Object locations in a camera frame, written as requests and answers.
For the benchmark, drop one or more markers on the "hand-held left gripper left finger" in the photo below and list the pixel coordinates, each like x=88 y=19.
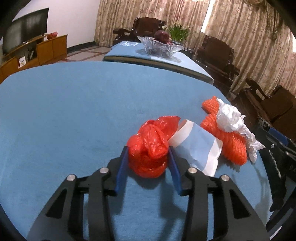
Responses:
x=121 y=169

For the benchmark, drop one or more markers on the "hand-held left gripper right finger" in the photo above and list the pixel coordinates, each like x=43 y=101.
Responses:
x=175 y=171

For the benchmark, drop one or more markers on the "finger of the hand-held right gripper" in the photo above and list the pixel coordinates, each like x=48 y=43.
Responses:
x=263 y=148
x=277 y=136

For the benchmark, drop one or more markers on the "red plastic bag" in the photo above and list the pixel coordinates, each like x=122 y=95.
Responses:
x=150 y=143

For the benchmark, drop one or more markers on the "dark wooden sofa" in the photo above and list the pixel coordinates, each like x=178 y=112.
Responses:
x=277 y=109

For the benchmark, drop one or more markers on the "orange foam net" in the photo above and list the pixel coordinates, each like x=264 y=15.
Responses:
x=231 y=144

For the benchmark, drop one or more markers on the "blue and white paper cup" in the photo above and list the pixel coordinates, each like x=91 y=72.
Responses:
x=196 y=143

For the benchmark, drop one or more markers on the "crumpled white tissue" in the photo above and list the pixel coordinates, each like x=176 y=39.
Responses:
x=231 y=118

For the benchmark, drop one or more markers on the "large blue tablecloth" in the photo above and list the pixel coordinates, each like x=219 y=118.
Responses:
x=69 y=115

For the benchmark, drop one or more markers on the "dark wooden armchair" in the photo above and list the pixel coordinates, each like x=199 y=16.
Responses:
x=219 y=60
x=145 y=25

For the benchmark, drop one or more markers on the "floral beige curtain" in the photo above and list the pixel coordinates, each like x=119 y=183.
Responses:
x=242 y=34

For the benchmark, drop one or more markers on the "small blue tablecloth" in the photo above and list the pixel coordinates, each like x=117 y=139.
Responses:
x=124 y=52

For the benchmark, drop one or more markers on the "glass fruit bowl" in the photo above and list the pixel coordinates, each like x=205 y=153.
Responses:
x=159 y=47

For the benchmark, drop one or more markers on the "red apple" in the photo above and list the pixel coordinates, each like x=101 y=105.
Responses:
x=168 y=42
x=161 y=36

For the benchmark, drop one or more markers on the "wooden television cabinet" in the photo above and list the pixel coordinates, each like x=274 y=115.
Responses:
x=50 y=51

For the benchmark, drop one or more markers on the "potted green plant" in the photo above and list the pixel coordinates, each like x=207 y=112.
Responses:
x=179 y=32

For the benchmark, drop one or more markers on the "white router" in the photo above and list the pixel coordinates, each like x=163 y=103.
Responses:
x=22 y=61

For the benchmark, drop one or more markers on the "black device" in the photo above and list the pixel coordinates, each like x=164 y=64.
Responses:
x=31 y=53

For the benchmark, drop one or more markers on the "red bowl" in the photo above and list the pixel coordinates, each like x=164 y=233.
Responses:
x=52 y=35

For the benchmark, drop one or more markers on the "flat screen television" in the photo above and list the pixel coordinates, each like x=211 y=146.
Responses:
x=25 y=30

